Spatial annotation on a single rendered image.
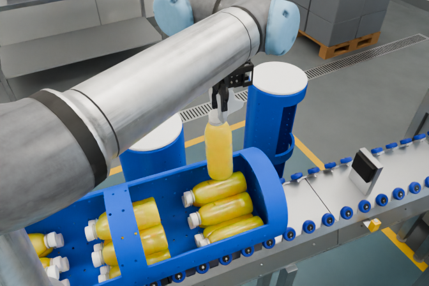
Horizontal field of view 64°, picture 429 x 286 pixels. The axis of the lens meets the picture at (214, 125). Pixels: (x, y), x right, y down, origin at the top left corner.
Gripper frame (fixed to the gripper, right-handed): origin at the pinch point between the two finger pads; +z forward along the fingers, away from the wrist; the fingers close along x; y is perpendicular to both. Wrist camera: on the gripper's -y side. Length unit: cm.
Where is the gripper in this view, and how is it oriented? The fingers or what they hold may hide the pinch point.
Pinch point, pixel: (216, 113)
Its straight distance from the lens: 81.4
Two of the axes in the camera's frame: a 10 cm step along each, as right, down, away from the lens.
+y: 9.3, -2.6, 2.5
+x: -3.6, -6.3, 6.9
